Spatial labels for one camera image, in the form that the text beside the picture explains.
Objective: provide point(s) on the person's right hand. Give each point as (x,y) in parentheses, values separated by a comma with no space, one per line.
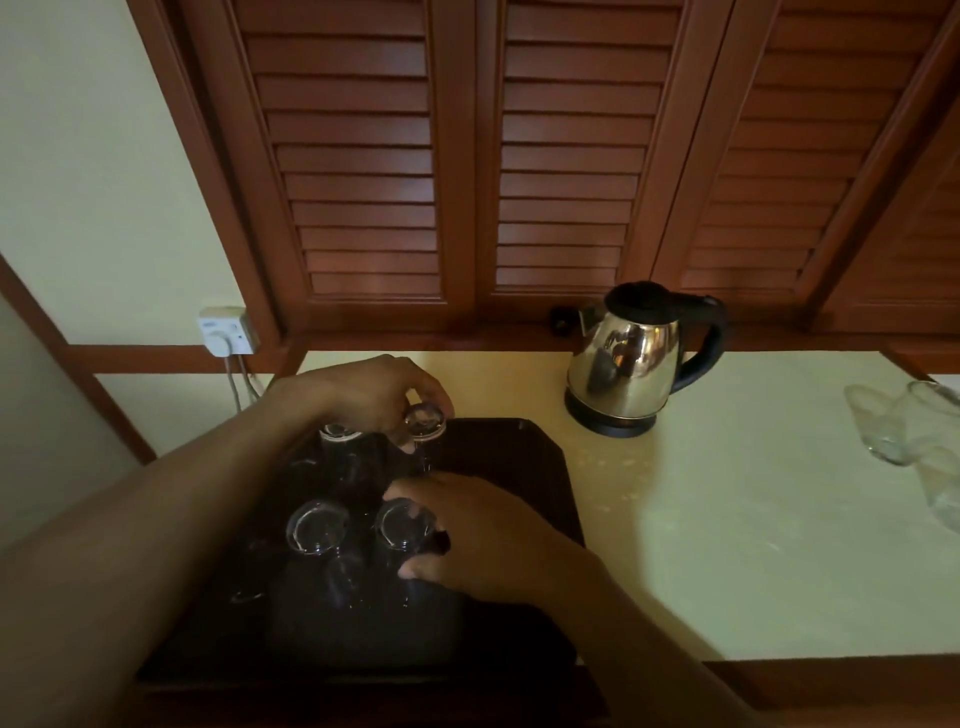
(502,540)

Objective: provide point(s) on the person's left hand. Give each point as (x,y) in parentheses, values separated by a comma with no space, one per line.
(352,394)

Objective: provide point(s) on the person's right thumb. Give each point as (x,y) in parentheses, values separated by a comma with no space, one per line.
(424,566)

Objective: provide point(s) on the person's left thumb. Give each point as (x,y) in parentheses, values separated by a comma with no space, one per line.
(403,441)

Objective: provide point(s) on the clear drinking glass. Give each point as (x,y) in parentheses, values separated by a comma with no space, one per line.
(401,529)
(339,433)
(425,424)
(317,526)

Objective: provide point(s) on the person's right forearm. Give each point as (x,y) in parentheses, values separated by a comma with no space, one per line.
(645,660)

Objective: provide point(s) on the person's left forearm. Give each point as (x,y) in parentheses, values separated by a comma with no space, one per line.
(150,555)

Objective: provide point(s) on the dark wooden tray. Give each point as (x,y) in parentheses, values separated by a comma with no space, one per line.
(517,480)

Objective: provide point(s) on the small black knob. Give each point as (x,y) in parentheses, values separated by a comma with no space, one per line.
(561,318)

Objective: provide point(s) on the black kettle base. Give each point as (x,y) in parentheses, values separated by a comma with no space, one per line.
(607,424)

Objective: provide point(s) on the white power plug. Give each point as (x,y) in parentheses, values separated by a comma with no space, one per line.
(219,343)

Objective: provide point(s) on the stainless steel electric kettle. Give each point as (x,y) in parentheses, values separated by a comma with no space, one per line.
(630,352)

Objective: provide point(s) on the wooden louvered shutter door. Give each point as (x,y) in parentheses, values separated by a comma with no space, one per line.
(802,150)
(574,150)
(915,255)
(352,150)

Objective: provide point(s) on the clear glass pitcher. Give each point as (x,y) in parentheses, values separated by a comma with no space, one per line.
(911,435)

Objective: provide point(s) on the white wall socket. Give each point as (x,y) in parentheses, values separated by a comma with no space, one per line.
(240,321)

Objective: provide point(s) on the wooden wall rail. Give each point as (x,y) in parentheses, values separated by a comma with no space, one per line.
(150,358)

